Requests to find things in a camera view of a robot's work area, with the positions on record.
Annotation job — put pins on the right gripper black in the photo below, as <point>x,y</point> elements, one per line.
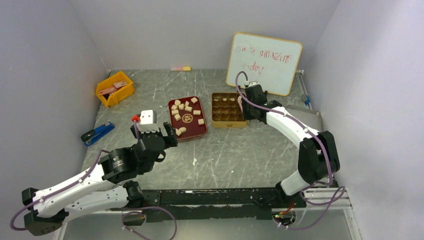
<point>249,101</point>

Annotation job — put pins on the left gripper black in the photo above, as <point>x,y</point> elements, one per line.
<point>170,139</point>

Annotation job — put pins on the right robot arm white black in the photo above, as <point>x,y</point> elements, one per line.
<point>318,158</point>

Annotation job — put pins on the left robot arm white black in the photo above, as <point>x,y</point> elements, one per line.
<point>107,184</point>

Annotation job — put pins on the rectangular white chocolate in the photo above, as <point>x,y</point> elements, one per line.
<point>178,132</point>

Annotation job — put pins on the round swirl white chocolate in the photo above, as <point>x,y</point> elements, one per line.
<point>182,129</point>

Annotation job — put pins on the gold chocolate box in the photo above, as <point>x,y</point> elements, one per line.
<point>226,111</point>

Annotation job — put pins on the square white chocolate top right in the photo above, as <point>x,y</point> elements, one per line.
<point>194,100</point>

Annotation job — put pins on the red rectangular tray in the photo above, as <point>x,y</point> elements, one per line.
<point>181,115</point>

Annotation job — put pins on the silver box lid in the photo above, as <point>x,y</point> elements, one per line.
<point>308,117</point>

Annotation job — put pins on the yellow plastic bin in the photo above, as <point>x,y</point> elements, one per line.
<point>111,100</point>

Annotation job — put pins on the pink box in bin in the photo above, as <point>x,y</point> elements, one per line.
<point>115,86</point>

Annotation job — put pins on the blue black stapler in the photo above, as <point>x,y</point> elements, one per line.
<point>93,135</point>

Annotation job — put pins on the yellow pink eraser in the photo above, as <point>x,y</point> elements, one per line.
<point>181,69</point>

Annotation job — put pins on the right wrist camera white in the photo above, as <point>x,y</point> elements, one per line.
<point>252,83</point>

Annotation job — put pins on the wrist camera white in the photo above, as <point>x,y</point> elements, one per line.
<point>252,83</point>
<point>146,117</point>

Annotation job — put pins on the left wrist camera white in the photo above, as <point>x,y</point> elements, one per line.
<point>146,117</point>

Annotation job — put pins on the whiteboard with yellow frame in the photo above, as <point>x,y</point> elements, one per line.
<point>272,62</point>

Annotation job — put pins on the blue clip on rail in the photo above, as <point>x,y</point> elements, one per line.
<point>306,99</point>

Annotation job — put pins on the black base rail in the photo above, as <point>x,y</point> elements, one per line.
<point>260,203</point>

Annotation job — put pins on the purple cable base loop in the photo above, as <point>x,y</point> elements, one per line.
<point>137,217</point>

